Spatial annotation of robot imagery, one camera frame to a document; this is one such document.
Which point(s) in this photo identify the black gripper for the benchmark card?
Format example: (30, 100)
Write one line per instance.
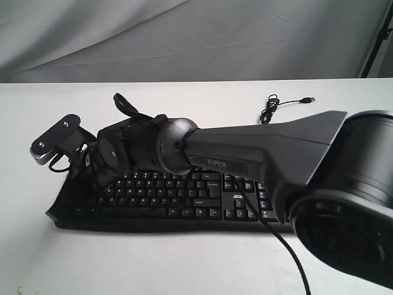
(82, 176)

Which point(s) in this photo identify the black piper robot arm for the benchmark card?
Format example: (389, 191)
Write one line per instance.
(328, 177)

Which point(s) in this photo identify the black acer keyboard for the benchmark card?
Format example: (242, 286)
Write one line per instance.
(146, 201)

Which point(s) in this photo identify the grey backdrop cloth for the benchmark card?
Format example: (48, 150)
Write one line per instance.
(178, 41)

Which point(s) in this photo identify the black tripod stand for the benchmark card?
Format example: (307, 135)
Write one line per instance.
(382, 35)

